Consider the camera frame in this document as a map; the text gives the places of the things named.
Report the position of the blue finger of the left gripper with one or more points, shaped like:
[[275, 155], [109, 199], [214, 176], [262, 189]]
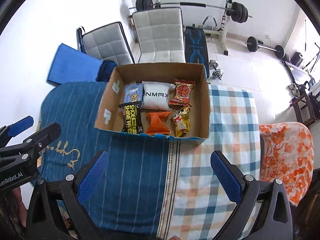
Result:
[[8, 132], [42, 138]]

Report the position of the long barbell with plates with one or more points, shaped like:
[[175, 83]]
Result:
[[238, 12]]

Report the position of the small black speaker box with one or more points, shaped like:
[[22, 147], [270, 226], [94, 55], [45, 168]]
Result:
[[297, 59]]

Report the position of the red floral snack bag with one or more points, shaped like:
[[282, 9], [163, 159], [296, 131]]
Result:
[[183, 90]]

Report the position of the person left hand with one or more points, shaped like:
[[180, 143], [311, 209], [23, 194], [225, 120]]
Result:
[[13, 215]]

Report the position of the left white quilted chair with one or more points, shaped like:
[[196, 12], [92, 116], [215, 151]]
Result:
[[108, 42]]

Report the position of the blue foam mat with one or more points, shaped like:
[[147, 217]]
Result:
[[70, 65]]

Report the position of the open cardboard box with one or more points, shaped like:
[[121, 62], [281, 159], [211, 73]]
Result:
[[110, 118]]

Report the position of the white ONMAX soft pack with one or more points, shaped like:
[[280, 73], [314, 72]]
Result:
[[156, 95]]

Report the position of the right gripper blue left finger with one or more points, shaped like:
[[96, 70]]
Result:
[[89, 176]]

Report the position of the black blue bench pad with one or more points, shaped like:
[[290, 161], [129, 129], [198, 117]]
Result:
[[196, 47]]

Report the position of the orange snack bag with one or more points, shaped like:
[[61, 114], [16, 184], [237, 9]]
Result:
[[157, 125]]

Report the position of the white quilted chair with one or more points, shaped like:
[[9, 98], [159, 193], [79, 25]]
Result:
[[160, 35], [108, 42]]

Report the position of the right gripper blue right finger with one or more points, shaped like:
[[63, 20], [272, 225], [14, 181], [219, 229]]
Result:
[[228, 175]]

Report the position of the yellow panda snack bag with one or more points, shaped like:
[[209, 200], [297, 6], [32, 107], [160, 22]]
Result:
[[182, 121]]

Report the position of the blue striped bed sheet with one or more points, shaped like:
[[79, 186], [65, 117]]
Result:
[[161, 188]]

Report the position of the chrome dumbbell pair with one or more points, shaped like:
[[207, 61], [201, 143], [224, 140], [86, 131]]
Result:
[[217, 71]]

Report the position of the right white quilted chair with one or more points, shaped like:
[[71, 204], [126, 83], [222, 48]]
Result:
[[160, 35]]

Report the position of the light blue cartoon pouch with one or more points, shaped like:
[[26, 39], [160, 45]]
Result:
[[133, 93]]

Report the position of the black shoe shine wipes pack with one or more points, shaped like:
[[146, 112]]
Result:
[[132, 117]]

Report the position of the dark wooden chair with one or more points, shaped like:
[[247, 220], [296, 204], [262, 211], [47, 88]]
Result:
[[305, 102]]

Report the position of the short barbell on floor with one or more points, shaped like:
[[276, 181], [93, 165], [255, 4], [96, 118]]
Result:
[[253, 45]]

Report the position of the orange white floral cloth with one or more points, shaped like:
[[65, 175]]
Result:
[[289, 156]]

